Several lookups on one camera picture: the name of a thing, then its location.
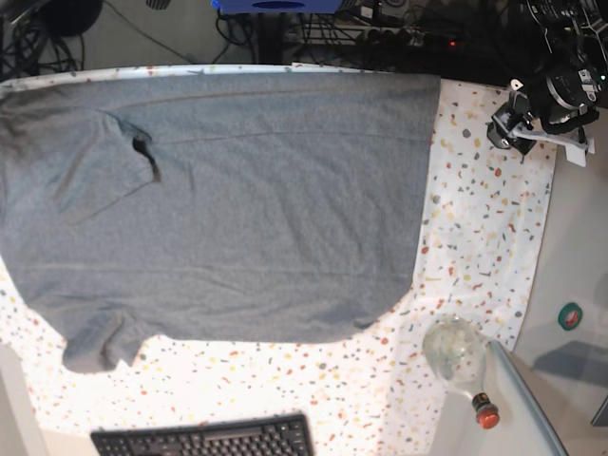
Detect terrazzo pattern tablecloth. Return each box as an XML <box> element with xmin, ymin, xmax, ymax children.
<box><xmin>1</xmin><ymin>66</ymin><xmax>556</xmax><ymax>455</ymax></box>

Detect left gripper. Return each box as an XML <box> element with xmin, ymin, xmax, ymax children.
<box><xmin>486</xmin><ymin>65</ymin><xmax>601</xmax><ymax>166</ymax></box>

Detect clear bottle red cap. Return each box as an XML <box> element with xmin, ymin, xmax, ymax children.
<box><xmin>422</xmin><ymin>315</ymin><xmax>500</xmax><ymax>430</ymax></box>

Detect black round stand base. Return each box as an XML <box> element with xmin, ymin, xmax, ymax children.
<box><xmin>39</xmin><ymin>0</ymin><xmax>104</xmax><ymax>37</ymax></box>

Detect grey t-shirt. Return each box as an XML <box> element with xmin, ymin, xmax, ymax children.
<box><xmin>1</xmin><ymin>73</ymin><xmax>440</xmax><ymax>373</ymax></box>

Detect wire rack shelf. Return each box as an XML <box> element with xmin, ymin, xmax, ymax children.
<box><xmin>283</xmin><ymin>1</ymin><xmax>468</xmax><ymax>48</ymax></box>

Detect black keyboard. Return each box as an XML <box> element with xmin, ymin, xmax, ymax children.
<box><xmin>90</xmin><ymin>414</ymin><xmax>315</xmax><ymax>456</ymax></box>

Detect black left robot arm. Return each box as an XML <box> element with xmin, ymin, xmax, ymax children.
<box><xmin>487</xmin><ymin>1</ymin><xmax>607</xmax><ymax>167</ymax></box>

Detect blue box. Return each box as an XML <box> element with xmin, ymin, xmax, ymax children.
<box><xmin>211</xmin><ymin>0</ymin><xmax>361</xmax><ymax>14</ymax></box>

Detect green tape roll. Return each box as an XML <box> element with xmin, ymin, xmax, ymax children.
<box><xmin>558</xmin><ymin>302</ymin><xmax>583</xmax><ymax>332</ymax></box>

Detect black coiled cables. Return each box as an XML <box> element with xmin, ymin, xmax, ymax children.
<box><xmin>0</xmin><ymin>9</ymin><xmax>86</xmax><ymax>80</ymax></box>

